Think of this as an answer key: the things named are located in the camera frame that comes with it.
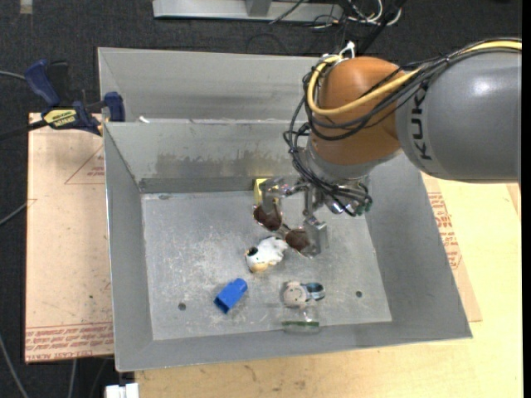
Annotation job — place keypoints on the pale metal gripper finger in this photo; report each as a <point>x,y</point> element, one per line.
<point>269,199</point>
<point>319,236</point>

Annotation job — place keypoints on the yellow block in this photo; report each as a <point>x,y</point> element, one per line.
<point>258,187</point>

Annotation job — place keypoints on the brown lens sunglasses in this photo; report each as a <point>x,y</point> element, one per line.
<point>296,239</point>

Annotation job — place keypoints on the white spotted toy animal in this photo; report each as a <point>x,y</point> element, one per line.
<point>267,253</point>

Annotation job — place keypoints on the beige round smiley toy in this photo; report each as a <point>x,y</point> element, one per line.
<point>293,293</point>

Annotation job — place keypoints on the clear glass cup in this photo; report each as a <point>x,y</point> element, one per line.
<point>300,321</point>

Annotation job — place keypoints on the grey metal bin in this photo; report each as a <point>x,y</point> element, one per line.
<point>195,247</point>

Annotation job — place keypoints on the blue plastic block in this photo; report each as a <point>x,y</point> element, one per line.
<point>230,294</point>

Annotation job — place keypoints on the brown cardboard board red print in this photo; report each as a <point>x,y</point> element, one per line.
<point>66,230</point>

